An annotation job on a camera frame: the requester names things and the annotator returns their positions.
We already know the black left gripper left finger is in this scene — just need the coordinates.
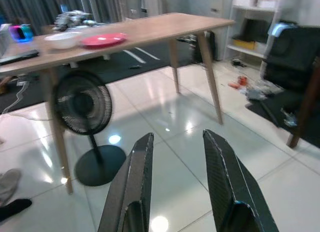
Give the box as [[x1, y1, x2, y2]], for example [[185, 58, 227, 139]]
[[97, 132, 155, 232]]

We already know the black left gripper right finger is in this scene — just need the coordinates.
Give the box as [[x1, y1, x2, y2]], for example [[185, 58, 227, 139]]
[[202, 128, 281, 232]]

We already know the black standing fan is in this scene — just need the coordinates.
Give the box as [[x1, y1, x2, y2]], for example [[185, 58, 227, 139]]
[[52, 70, 127, 187]]

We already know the orange object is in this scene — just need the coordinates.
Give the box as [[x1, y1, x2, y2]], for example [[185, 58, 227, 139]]
[[228, 76, 248, 89]]

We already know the grey shoe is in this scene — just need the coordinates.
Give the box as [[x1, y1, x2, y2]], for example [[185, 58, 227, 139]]
[[0, 168, 22, 205]]

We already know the black rug with white lines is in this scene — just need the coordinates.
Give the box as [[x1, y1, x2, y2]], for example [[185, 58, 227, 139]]
[[0, 39, 201, 115]]

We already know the black office chair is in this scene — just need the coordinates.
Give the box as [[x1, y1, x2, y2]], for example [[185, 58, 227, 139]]
[[246, 23, 320, 149]]

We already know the yellow box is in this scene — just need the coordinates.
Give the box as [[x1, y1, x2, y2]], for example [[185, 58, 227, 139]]
[[233, 39, 256, 49]]

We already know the red plate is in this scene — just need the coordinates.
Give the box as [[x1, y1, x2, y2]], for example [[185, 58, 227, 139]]
[[80, 33, 129, 48]]

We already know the light wooden table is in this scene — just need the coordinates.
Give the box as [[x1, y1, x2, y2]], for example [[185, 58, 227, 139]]
[[0, 12, 236, 195]]

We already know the white bowl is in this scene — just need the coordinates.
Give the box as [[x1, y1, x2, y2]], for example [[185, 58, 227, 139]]
[[44, 31, 83, 50]]

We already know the flat black device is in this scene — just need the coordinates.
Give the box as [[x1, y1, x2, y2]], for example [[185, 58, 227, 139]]
[[0, 49, 40, 66]]

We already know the white shelf unit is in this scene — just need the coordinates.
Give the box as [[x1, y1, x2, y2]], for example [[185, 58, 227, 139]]
[[223, 0, 283, 68]]

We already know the grey clutter pile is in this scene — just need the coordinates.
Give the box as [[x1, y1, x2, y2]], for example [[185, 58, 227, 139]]
[[53, 10, 95, 30]]

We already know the white drawer cabinet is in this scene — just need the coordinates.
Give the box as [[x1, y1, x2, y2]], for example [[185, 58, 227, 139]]
[[208, 0, 226, 18]]

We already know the black speaker with rainbow light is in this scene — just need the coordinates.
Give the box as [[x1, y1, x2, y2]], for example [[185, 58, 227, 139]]
[[8, 23, 34, 43]]

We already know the white box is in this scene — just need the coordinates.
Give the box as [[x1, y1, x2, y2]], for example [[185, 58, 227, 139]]
[[0, 23, 12, 57]]

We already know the grey curtain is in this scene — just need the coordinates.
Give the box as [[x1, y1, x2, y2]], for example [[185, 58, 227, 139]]
[[0, 0, 141, 35]]

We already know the white cable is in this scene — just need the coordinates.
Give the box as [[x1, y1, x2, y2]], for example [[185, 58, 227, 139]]
[[0, 79, 33, 115]]

